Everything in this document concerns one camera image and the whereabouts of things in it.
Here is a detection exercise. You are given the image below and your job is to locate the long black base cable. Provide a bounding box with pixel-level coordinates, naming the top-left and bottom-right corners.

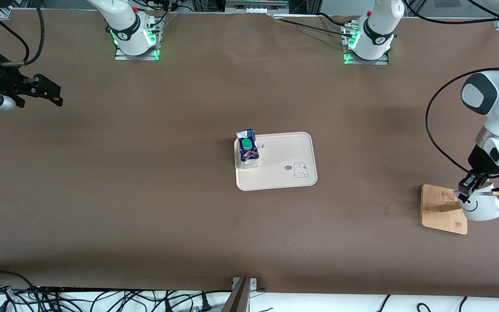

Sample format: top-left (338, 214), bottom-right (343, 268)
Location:
top-left (271, 16), bottom-right (355, 38)

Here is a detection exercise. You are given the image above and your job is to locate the short black base cable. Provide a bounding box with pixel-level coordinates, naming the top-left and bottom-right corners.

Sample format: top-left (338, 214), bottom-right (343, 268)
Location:
top-left (318, 12), bottom-right (359, 27)

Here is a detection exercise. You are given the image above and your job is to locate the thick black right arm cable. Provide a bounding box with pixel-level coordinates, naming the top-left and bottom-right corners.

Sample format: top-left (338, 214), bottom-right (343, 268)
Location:
top-left (0, 0), bottom-right (46, 66)

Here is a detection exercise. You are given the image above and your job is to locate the aluminium profile bar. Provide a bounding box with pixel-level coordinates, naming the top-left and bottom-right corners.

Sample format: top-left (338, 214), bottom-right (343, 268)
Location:
top-left (221, 277), bottom-right (257, 312)

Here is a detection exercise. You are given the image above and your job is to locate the grey power strip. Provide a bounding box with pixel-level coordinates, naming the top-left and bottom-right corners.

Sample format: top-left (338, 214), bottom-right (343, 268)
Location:
top-left (226, 0), bottom-right (289, 14)

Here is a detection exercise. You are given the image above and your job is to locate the wooden mug stand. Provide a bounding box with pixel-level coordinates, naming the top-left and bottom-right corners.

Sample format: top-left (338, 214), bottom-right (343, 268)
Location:
top-left (421, 184), bottom-right (499, 235)

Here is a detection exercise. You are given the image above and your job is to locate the white smiley mug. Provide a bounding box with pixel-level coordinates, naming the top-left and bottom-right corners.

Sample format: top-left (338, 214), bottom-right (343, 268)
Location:
top-left (455, 182), bottom-right (499, 222)

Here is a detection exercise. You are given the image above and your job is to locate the cream rabbit print tray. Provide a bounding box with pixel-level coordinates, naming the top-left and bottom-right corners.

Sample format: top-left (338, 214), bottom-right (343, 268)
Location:
top-left (234, 132), bottom-right (318, 192)

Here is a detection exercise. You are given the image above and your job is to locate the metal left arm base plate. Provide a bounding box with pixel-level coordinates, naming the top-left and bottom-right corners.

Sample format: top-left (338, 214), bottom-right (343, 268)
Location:
top-left (341, 24), bottom-right (390, 66)

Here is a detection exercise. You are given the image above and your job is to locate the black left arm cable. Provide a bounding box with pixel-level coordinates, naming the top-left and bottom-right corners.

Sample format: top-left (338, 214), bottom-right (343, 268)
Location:
top-left (425, 67), bottom-right (499, 179)

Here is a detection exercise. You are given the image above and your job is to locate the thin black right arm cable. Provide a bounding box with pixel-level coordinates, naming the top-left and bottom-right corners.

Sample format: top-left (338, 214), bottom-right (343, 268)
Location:
top-left (0, 9), bottom-right (30, 64)

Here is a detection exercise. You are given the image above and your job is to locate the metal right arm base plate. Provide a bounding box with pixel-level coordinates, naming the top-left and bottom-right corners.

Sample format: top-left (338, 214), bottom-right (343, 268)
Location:
top-left (114, 13), bottom-right (160, 61)

